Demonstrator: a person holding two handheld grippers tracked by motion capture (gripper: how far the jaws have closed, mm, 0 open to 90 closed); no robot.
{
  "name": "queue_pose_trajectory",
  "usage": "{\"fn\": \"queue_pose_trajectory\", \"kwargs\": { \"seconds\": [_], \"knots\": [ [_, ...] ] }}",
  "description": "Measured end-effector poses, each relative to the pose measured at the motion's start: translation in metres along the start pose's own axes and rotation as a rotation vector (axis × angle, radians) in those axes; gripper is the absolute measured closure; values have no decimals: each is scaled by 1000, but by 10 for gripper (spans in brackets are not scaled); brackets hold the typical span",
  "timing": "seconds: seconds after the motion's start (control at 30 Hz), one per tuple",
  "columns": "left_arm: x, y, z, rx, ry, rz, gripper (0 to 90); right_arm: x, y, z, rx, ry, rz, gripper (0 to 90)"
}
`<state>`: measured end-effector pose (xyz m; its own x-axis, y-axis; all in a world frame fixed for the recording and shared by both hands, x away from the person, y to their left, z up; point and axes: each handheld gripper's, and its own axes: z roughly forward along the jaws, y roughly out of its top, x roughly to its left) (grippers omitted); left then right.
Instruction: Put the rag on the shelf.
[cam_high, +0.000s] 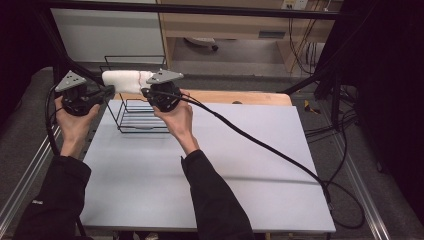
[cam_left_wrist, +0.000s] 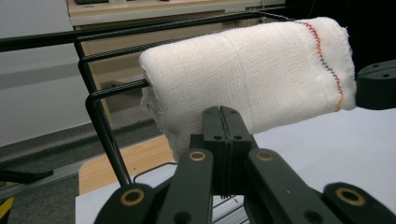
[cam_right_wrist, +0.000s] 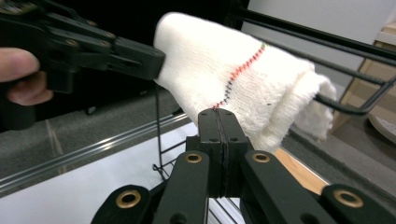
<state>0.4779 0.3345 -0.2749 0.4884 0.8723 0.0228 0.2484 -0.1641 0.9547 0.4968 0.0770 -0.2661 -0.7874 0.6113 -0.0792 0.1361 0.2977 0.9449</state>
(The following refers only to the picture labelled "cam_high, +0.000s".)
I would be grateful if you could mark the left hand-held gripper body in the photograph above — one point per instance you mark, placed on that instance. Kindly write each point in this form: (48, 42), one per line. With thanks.
(75, 100)

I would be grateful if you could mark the aluminium floor rail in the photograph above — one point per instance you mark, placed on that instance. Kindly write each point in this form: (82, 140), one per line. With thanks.
(363, 190)
(30, 166)

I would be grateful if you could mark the light wooden desk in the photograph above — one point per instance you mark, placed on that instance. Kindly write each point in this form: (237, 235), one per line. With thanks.
(233, 25)

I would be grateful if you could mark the white chair base with caster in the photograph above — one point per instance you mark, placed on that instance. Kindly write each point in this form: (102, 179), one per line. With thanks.
(201, 41)

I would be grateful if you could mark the white cabinet panel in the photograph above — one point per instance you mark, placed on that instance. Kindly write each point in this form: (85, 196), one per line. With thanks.
(106, 33)

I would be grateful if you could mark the black metal frame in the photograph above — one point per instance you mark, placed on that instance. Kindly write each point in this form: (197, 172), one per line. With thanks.
(200, 10)

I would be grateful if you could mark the person's right hand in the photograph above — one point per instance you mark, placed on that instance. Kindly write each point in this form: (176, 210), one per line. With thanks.
(178, 121)

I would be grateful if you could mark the white wall socket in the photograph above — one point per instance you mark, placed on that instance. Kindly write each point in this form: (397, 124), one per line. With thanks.
(295, 4)

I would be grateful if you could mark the yellow black floor tape marker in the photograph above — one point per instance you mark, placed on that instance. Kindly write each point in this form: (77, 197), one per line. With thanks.
(311, 107)

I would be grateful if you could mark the white towel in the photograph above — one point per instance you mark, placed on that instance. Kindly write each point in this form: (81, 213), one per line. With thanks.
(125, 81)

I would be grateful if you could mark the person's left hand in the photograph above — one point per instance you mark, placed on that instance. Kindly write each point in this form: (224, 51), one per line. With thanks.
(75, 126)

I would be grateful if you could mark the white table cover sheet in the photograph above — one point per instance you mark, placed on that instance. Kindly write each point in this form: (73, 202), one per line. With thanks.
(253, 186)

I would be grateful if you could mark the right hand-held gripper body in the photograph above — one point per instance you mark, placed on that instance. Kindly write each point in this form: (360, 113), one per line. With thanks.
(165, 96)

